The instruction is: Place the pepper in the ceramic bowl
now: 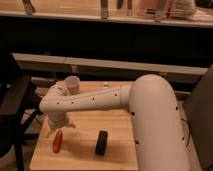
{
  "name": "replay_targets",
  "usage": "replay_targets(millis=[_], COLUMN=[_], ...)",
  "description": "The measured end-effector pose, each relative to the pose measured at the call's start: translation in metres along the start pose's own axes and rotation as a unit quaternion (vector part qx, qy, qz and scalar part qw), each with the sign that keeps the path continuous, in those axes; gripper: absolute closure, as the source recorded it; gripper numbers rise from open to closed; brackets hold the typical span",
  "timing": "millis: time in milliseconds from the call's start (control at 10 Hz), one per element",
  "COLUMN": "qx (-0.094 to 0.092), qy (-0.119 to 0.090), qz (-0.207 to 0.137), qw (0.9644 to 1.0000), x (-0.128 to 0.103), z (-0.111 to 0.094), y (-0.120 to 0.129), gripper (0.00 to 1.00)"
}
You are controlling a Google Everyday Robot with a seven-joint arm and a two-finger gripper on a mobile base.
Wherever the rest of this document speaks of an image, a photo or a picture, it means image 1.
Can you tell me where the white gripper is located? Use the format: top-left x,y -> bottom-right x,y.
46,113 -> 76,138

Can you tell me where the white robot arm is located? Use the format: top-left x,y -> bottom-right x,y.
39,74 -> 190,171

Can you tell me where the black remote control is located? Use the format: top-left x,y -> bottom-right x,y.
95,130 -> 108,155

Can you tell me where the black chair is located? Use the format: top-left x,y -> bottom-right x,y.
0,54 -> 42,171

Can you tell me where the white paper cup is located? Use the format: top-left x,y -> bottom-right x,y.
64,76 -> 80,95

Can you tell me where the grey metal rail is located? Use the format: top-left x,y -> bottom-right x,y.
13,53 -> 207,84

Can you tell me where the black cable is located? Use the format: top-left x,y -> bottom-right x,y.
180,116 -> 192,148

